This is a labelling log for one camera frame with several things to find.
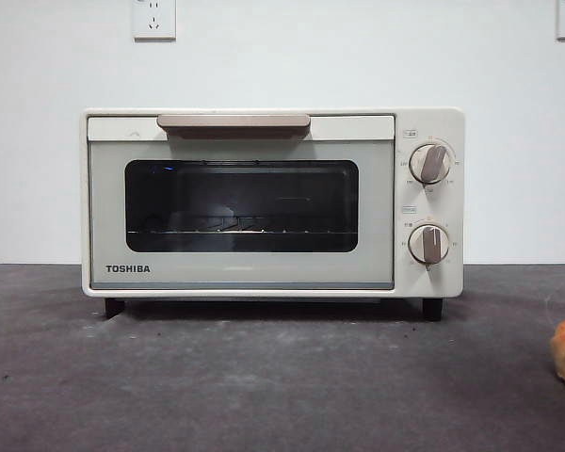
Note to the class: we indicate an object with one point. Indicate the cream oven timer knob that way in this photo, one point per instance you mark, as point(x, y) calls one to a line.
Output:
point(428, 242)

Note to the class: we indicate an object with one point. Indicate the cream oven temperature knob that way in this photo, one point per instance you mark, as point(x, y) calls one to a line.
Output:
point(430, 164)

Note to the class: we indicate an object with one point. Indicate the white Toshiba toaster oven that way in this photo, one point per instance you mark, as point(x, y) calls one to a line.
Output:
point(428, 122)

